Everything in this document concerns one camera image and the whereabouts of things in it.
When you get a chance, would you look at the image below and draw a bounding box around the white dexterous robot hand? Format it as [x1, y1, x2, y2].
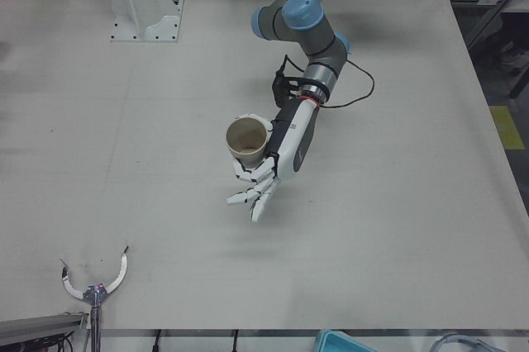
[225, 98, 322, 224]

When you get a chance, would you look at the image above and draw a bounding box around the beige paper cup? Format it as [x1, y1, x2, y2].
[225, 116, 269, 168]

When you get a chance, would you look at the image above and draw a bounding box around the teal plastic bin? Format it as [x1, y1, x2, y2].
[314, 329, 359, 352]

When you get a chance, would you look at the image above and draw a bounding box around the metal claw grabber tool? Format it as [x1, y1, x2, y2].
[60, 244, 130, 352]

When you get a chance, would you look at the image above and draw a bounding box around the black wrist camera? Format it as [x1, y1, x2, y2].
[271, 54, 307, 106]

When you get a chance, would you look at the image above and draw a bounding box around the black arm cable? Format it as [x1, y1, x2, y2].
[320, 58, 376, 110]

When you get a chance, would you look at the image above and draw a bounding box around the white pedestal column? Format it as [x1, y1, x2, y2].
[101, 0, 186, 45]

